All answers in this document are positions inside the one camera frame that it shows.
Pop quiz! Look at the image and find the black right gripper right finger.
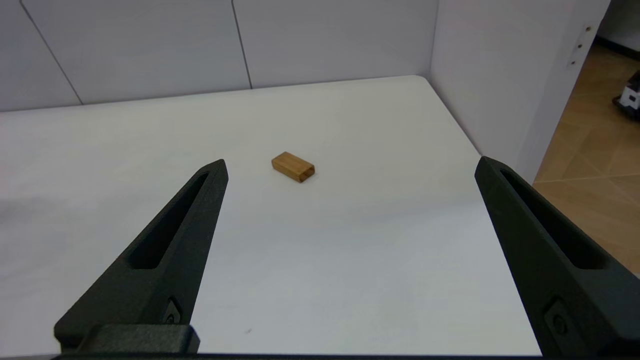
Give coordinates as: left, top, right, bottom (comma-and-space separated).
474, 156, 640, 357

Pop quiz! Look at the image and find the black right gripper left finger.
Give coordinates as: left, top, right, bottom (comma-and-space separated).
54, 159, 229, 351

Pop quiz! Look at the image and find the rectangular wooden building block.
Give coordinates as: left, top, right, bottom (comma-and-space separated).
271, 151, 316, 184

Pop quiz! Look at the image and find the white black floor device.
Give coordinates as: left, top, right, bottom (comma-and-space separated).
612, 70, 640, 122

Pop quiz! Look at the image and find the white door hinge plate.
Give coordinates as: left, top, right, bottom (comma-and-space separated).
567, 22, 593, 68

